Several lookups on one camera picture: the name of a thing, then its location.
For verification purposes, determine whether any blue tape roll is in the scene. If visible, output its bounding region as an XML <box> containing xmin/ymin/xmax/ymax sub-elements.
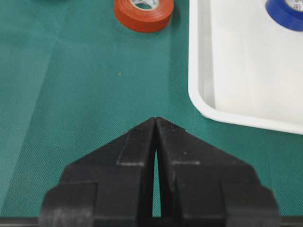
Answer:
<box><xmin>265</xmin><ymin>0</ymin><xmax>303</xmax><ymax>32</ymax></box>

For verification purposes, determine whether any white rectangular plastic case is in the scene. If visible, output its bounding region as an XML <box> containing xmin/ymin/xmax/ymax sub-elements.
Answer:
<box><xmin>188</xmin><ymin>0</ymin><xmax>303</xmax><ymax>134</ymax></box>

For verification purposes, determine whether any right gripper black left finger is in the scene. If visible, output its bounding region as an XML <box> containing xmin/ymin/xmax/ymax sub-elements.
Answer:
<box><xmin>38</xmin><ymin>118</ymin><xmax>156</xmax><ymax>227</ymax></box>

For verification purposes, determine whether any green table cloth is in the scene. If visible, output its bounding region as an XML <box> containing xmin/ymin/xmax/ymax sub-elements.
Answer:
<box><xmin>0</xmin><ymin>0</ymin><xmax>303</xmax><ymax>217</ymax></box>

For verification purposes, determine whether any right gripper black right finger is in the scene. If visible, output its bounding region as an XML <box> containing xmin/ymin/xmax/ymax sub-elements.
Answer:
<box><xmin>156</xmin><ymin>117</ymin><xmax>280</xmax><ymax>227</ymax></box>

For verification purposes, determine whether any red tape roll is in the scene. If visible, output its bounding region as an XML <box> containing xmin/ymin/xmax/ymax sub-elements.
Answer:
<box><xmin>114</xmin><ymin>0</ymin><xmax>174</xmax><ymax>33</ymax></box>

